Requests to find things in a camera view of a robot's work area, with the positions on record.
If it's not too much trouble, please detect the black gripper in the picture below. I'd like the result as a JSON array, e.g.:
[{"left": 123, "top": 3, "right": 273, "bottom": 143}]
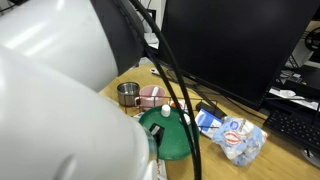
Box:
[{"left": 149, "top": 123, "right": 165, "bottom": 146}]

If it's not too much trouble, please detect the green plate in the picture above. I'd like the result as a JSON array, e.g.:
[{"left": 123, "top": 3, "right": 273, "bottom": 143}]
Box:
[{"left": 139, "top": 106, "right": 191, "bottom": 161}]

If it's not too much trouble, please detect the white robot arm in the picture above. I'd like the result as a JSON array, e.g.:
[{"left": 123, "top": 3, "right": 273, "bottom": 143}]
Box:
[{"left": 0, "top": 0, "right": 158, "bottom": 180}]

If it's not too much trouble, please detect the pink mug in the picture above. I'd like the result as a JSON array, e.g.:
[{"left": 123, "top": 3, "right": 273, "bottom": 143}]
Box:
[{"left": 135, "top": 85, "right": 166, "bottom": 110}]

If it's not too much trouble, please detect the white spoon in mug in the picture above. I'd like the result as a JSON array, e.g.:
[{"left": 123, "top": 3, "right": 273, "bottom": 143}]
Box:
[{"left": 151, "top": 86, "right": 159, "bottom": 97}]

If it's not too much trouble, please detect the stainless steel bowl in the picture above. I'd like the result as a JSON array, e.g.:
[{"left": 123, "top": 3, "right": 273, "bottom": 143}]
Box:
[{"left": 117, "top": 82, "right": 140, "bottom": 107}]

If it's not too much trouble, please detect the blue white box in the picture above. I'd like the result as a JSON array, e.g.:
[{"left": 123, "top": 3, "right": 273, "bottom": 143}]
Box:
[{"left": 195, "top": 109, "right": 222, "bottom": 138}]

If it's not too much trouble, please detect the small black box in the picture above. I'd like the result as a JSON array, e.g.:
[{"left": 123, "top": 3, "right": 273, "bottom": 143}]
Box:
[{"left": 196, "top": 102, "right": 226, "bottom": 119}]

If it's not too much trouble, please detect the plastic bag of masks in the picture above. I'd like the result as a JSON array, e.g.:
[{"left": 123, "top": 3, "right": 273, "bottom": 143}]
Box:
[{"left": 212, "top": 116, "right": 268, "bottom": 166}]

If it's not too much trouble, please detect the large black monitor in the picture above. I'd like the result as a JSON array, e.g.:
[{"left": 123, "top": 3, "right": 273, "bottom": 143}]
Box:
[{"left": 161, "top": 0, "right": 320, "bottom": 109}]

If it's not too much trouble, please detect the black keyboard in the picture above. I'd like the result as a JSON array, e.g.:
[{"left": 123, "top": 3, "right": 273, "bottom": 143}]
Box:
[{"left": 264, "top": 110, "right": 320, "bottom": 153}]

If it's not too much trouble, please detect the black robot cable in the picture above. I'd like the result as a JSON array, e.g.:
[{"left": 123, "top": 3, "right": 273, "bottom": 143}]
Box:
[{"left": 113, "top": 0, "right": 203, "bottom": 180}]

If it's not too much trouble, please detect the black wire book rack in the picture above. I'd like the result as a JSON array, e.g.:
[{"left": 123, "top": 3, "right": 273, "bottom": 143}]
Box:
[{"left": 123, "top": 94, "right": 219, "bottom": 133}]

